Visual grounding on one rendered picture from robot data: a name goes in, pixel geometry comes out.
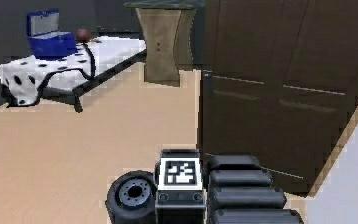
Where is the brown ball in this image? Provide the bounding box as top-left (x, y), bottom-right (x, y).
top-left (75, 28), bottom-right (92, 43)

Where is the open blue box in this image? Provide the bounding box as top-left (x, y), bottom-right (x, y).
top-left (25, 8), bottom-right (78, 61)

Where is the dark brown wardrobe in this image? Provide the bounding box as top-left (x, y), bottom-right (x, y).
top-left (197, 0), bottom-right (358, 196)

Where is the white bed with black spots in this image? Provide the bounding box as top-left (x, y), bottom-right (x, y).
top-left (0, 35), bottom-right (148, 114)

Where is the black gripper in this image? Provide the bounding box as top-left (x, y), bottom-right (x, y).
top-left (105, 170), bottom-right (159, 224)

